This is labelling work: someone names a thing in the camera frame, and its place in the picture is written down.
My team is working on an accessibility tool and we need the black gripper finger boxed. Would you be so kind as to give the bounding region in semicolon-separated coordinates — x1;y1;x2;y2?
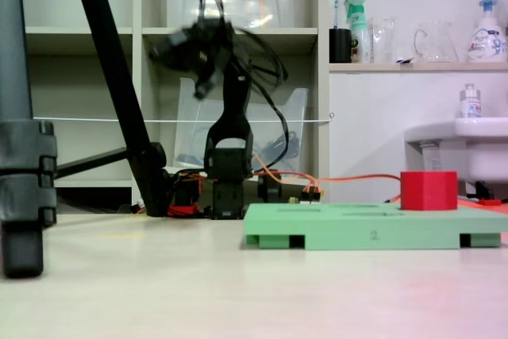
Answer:
193;64;220;100
148;29;188;64

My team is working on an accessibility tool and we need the red octagonal pillar block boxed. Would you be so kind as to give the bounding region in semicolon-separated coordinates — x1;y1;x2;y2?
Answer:
399;171;459;212

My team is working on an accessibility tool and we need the clear plastic file tray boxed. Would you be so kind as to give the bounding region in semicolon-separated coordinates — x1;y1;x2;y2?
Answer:
173;76;310;175

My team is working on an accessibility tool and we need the beige shelf unit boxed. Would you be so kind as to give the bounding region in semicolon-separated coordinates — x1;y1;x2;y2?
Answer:
17;0;330;201

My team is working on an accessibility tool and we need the black round table clamp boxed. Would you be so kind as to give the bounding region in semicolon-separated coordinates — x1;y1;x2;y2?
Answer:
257;174;283;203

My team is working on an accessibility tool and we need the black cup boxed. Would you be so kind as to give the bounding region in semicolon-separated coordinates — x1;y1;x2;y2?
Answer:
329;28;353;64

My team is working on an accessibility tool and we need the thin black tripod brace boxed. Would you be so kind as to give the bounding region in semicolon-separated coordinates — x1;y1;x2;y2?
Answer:
55;147;130;179

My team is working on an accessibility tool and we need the small circuit board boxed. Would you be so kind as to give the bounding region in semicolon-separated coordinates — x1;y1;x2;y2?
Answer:
288;183;325;206

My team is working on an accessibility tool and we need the green spray bottle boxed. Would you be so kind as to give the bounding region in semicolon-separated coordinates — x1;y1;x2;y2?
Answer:
343;0;372;64

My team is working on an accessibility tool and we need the clear glass beaker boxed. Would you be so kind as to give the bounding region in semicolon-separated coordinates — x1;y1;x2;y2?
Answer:
371;16;398;64

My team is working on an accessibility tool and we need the thick grey tripod leg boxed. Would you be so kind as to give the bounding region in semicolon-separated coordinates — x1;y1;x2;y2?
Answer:
0;0;59;279

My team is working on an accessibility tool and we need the green shape sorter board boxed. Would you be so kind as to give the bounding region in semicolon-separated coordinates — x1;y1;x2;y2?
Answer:
242;202;508;252

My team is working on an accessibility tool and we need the clear glass pitcher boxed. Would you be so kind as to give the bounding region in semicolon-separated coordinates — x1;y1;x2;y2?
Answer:
413;21;460;64

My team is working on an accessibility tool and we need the small clear sanitizer bottle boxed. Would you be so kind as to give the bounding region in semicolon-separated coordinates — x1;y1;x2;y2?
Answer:
459;83;483;120

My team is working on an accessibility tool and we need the white sink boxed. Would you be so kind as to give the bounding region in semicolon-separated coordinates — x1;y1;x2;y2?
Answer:
403;116;508;198

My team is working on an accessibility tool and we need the white pump soap bottle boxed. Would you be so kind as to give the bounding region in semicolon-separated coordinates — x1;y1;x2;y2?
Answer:
466;0;508;64

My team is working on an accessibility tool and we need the black clamp with red piece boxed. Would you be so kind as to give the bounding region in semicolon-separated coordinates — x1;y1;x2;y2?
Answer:
474;180;502;207

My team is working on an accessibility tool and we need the black wire bundle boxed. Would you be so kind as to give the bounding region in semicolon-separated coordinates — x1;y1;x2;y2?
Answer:
190;0;290;173

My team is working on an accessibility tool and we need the thin white cord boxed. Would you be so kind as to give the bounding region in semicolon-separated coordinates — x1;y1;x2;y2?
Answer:
31;112;336;124

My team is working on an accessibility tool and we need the black box with orange wires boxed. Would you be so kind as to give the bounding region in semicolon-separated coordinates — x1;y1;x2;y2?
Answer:
174;171;204;207

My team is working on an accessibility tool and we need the orange flat cable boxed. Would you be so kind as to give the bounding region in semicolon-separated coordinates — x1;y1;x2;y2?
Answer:
253;154;402;203

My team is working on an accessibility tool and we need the wooden wall ledge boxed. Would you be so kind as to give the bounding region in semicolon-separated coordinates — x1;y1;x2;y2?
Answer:
329;61;508;75

